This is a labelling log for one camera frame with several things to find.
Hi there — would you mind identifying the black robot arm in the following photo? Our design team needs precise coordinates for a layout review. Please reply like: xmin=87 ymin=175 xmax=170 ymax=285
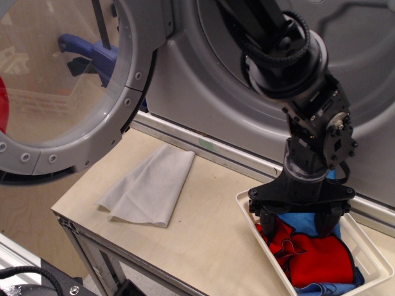
xmin=217 ymin=1 xmax=357 ymax=239

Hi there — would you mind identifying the grey round machine door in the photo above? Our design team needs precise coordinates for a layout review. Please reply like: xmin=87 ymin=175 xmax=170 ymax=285
xmin=1 ymin=1 xmax=173 ymax=186

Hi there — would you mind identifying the red cloth black trim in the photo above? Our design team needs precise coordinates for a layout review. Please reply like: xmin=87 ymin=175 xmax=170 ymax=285
xmin=256 ymin=217 xmax=356 ymax=282

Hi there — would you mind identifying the blue clamp handle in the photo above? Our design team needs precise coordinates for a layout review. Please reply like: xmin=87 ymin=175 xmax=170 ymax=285
xmin=58 ymin=34 xmax=119 ymax=88

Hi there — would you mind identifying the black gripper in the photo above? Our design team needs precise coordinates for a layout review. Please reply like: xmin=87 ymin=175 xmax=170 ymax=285
xmin=248 ymin=163 xmax=356 ymax=240

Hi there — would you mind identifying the grey laundry machine body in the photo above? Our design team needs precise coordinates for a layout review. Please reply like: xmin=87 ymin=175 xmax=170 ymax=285
xmin=132 ymin=0 xmax=395 ymax=229

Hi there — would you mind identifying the light blue cloth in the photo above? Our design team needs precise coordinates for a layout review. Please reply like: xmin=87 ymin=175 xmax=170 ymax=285
xmin=276 ymin=168 xmax=343 ymax=241

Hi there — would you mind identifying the white plastic basket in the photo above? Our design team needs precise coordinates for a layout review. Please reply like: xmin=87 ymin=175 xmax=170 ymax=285
xmin=236 ymin=191 xmax=394 ymax=296

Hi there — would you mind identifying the aluminium table frame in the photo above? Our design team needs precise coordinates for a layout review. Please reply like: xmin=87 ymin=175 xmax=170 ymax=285
xmin=54 ymin=212 xmax=205 ymax=295

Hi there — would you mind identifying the dark blue cloth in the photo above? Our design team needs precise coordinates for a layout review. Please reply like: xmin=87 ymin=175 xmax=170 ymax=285
xmin=290 ymin=267 xmax=365 ymax=295

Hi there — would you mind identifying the grey cloth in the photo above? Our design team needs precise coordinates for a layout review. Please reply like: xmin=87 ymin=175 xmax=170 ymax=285
xmin=95 ymin=144 xmax=195 ymax=228

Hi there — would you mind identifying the black base with cable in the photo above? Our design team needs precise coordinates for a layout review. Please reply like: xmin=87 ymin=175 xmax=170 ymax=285
xmin=1 ymin=259 xmax=95 ymax=295

